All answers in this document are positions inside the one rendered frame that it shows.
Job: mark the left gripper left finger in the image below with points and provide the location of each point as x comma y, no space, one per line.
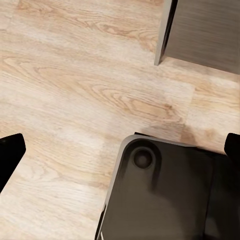
12,149

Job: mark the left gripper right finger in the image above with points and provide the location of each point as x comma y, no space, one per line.
232,149

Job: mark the dishwasher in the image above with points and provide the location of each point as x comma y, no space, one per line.
207,33

